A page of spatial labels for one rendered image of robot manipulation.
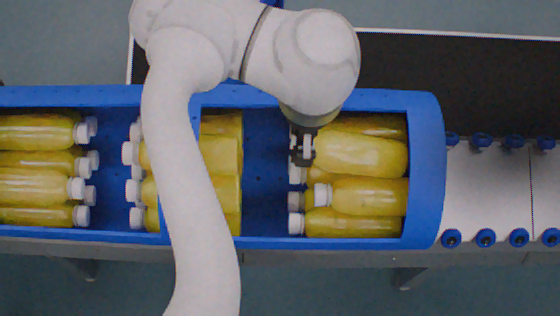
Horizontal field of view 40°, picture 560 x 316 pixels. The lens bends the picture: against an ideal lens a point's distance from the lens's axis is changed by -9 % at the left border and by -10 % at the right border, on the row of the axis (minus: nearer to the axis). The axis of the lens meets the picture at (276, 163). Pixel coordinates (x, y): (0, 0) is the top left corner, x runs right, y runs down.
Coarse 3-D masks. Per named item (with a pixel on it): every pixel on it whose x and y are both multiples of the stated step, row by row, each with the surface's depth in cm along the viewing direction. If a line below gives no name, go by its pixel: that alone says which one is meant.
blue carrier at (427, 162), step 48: (0, 96) 136; (48, 96) 136; (96, 96) 136; (192, 96) 137; (240, 96) 137; (384, 96) 139; (432, 96) 140; (96, 144) 158; (288, 144) 158; (432, 144) 132; (432, 192) 132; (96, 240) 141; (144, 240) 139; (240, 240) 138; (288, 240) 138; (336, 240) 139; (384, 240) 139; (432, 240) 138
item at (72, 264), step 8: (48, 256) 200; (56, 256) 199; (64, 264) 214; (72, 264) 213; (80, 264) 222; (88, 264) 234; (72, 272) 230; (80, 272) 230; (88, 272) 234; (96, 272) 247; (88, 280) 246
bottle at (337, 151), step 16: (320, 144) 133; (336, 144) 133; (352, 144) 134; (368, 144) 135; (384, 144) 137; (400, 144) 139; (320, 160) 133; (336, 160) 133; (352, 160) 134; (368, 160) 135; (384, 160) 136; (400, 160) 137; (368, 176) 139; (384, 176) 139; (400, 176) 139
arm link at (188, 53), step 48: (144, 0) 97; (192, 0) 95; (240, 0) 97; (144, 48) 100; (192, 48) 93; (240, 48) 96; (144, 96) 91; (192, 144) 86; (192, 192) 82; (192, 240) 79; (192, 288) 75; (240, 288) 79
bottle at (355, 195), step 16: (352, 176) 142; (336, 192) 140; (352, 192) 139; (368, 192) 139; (384, 192) 139; (400, 192) 140; (336, 208) 141; (352, 208) 140; (368, 208) 140; (384, 208) 140; (400, 208) 140
